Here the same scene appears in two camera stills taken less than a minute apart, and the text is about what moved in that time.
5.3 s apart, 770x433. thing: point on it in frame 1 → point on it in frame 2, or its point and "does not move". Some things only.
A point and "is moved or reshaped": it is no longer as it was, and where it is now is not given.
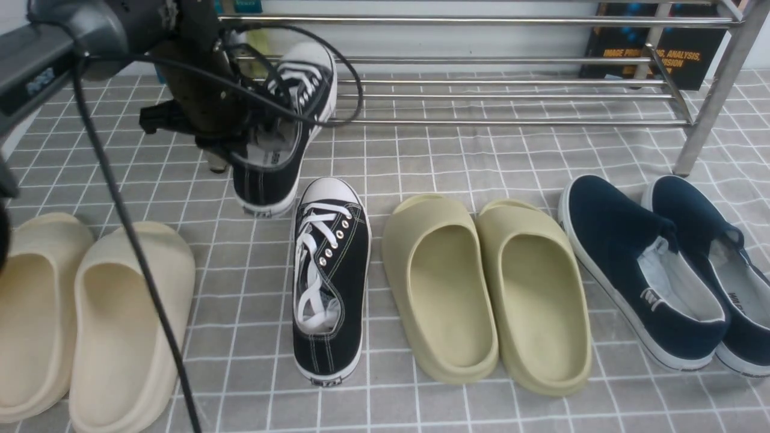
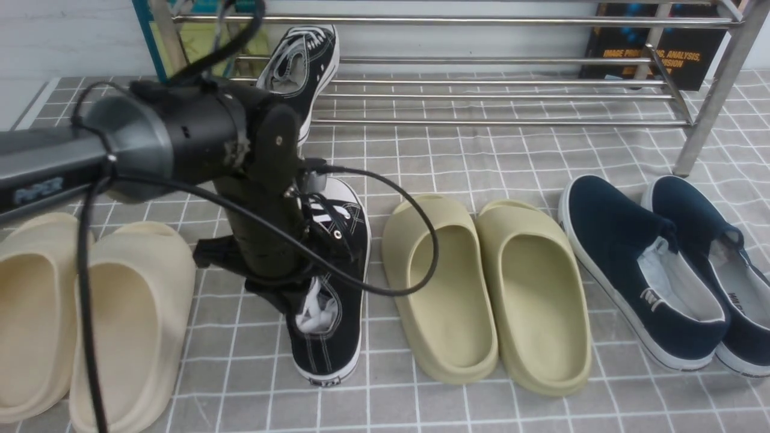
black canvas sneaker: x=295 y=101 is moved or reshaped
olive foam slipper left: x=438 y=275 does not move
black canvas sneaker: x=332 y=269 does not move
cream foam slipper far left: x=45 y=297 does not move
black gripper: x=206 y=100 → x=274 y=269
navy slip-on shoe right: x=717 y=246 does not move
